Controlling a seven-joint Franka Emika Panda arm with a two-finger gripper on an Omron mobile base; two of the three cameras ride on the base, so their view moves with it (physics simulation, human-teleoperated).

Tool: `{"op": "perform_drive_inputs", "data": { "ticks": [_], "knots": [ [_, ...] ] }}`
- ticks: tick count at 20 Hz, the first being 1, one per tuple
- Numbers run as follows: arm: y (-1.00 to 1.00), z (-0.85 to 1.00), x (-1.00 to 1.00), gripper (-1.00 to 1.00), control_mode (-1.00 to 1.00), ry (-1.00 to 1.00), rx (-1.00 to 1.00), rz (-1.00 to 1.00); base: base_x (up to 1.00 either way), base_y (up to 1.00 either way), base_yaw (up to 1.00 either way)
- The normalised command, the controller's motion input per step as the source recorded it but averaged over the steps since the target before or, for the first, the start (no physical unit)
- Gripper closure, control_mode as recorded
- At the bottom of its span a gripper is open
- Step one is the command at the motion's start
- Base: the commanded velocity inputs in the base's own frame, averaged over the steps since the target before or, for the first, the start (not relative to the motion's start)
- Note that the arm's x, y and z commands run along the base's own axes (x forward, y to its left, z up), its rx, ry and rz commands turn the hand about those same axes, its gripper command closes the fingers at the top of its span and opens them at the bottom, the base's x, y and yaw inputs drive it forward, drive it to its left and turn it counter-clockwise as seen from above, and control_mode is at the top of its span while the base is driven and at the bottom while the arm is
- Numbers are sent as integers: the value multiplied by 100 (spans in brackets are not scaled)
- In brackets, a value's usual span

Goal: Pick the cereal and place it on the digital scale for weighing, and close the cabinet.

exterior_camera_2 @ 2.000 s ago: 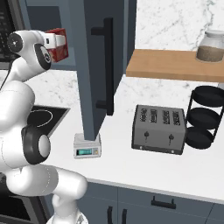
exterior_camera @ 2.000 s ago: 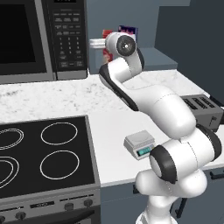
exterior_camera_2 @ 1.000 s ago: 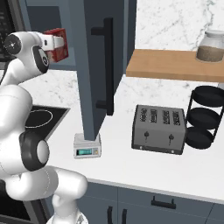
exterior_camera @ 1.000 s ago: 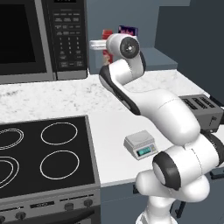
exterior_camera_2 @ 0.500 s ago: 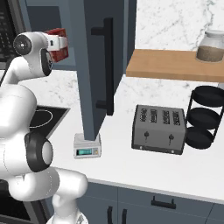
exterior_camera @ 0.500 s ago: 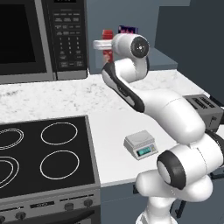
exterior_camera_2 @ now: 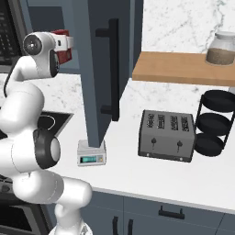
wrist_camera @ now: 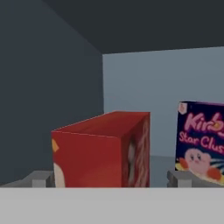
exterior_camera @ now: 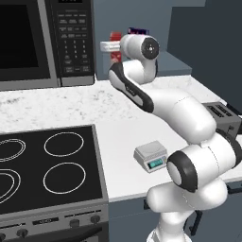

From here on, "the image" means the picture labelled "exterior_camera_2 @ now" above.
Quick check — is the glass jar with brown contents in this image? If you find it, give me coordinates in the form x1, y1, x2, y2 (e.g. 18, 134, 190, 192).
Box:
205, 30, 235, 66

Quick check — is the black hob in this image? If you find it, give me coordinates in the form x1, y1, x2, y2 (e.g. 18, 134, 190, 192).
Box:
0, 111, 74, 140

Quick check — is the grey four-slot toaster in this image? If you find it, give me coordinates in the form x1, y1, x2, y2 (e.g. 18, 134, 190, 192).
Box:
137, 109, 196, 163

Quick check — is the black cabinet door handle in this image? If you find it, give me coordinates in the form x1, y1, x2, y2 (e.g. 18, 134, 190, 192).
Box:
95, 18, 120, 122

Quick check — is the blue-grey cabinet door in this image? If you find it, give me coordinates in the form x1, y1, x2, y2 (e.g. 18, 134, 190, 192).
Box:
71, 0, 136, 149

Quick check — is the black cupboard door handle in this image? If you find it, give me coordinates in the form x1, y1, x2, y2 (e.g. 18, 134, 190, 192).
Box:
111, 216, 120, 235
126, 218, 135, 235

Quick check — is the blue-grey drawer front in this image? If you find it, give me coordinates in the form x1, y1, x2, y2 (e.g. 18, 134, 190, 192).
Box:
123, 196, 226, 229

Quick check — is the blue-grey cupboard door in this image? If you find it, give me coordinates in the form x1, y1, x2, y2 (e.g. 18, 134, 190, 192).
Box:
80, 190, 125, 235
123, 213, 222, 235

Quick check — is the wooden shelf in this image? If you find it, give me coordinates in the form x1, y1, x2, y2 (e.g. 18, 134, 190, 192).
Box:
131, 50, 235, 87

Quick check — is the red cereal box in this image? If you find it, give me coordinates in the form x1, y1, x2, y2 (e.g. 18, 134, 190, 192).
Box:
50, 28, 73, 65

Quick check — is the blue-grey wall cabinet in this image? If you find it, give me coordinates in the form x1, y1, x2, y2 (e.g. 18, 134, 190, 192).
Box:
18, 0, 144, 81

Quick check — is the white digital scale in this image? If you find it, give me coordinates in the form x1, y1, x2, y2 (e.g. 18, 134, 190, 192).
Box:
76, 139, 107, 167

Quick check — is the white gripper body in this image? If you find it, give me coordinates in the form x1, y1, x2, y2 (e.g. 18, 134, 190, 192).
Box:
55, 35, 75, 50

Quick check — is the black three-tier stand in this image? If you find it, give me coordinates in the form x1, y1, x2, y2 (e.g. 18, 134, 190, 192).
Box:
194, 89, 235, 158

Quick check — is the black drawer handle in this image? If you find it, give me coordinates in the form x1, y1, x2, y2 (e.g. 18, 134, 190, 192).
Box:
158, 205, 186, 220

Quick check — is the black microwave oven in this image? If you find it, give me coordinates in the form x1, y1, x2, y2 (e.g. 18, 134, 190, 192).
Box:
0, 0, 29, 67

